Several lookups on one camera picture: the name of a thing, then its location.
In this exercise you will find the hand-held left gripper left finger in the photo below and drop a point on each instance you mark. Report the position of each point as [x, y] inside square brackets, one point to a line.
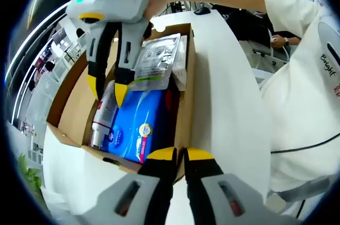
[159, 182]

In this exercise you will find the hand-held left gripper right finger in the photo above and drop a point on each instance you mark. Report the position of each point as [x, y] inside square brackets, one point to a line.
[202, 177]

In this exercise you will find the silver and dark foil pouch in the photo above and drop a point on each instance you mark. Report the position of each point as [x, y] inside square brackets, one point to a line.
[155, 58]

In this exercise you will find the small white carton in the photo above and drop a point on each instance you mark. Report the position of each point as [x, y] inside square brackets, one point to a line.
[182, 58]

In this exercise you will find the brown cardboard shoe box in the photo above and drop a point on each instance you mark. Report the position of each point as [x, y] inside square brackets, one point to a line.
[69, 97]

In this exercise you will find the white tube with red label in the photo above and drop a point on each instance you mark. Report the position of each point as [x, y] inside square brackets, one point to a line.
[105, 108]

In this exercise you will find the blue soft tissue pack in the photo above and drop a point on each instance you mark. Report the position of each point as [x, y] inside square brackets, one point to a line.
[138, 113]

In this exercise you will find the black computer mouse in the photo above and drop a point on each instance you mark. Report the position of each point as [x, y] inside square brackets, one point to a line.
[202, 11]

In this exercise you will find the person's white shirt torso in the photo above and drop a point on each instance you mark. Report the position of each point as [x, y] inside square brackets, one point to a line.
[292, 89]

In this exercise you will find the green potted plant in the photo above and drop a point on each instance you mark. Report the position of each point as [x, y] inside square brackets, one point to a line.
[30, 174]

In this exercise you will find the grey armrest desk chair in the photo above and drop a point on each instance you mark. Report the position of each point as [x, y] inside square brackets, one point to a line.
[265, 60]

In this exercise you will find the white grey chest device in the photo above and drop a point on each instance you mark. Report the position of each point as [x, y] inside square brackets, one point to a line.
[325, 31]

